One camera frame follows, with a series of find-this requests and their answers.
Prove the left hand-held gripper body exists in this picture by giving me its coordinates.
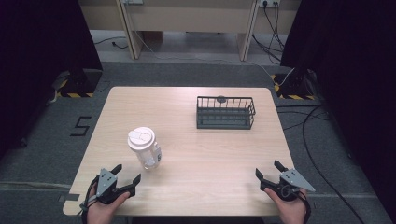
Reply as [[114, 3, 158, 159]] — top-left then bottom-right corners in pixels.
[[93, 168, 136, 205]]

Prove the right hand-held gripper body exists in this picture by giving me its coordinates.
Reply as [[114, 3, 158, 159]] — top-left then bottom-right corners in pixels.
[[260, 167, 316, 203]]

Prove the black wire basket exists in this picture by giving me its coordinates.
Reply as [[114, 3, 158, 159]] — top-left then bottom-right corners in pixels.
[[195, 95, 257, 131]]

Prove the person's right hand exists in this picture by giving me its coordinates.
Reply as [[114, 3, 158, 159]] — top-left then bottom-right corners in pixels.
[[263, 187, 308, 224]]

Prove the person's left hand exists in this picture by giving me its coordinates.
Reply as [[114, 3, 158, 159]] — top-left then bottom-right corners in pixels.
[[86, 185, 131, 224]]

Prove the black stand base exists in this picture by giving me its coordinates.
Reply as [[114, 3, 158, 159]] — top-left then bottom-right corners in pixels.
[[56, 68, 104, 99], [271, 69, 317, 101]]

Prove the black curtain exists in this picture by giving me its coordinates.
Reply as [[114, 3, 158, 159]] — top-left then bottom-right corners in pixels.
[[279, 0, 396, 216], [0, 0, 104, 160]]

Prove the beige wooden desk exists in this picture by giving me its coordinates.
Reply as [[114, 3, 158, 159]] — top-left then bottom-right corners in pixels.
[[78, 0, 302, 62]]

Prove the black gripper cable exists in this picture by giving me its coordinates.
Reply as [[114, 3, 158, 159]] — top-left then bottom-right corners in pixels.
[[79, 175, 100, 224], [298, 189, 313, 224]]

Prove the black floor cable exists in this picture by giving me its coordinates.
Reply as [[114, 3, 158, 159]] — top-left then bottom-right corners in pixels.
[[276, 104, 366, 224], [93, 36, 129, 50]]

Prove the black cable bundle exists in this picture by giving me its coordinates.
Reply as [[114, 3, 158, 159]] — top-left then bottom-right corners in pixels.
[[251, 2, 286, 63]]

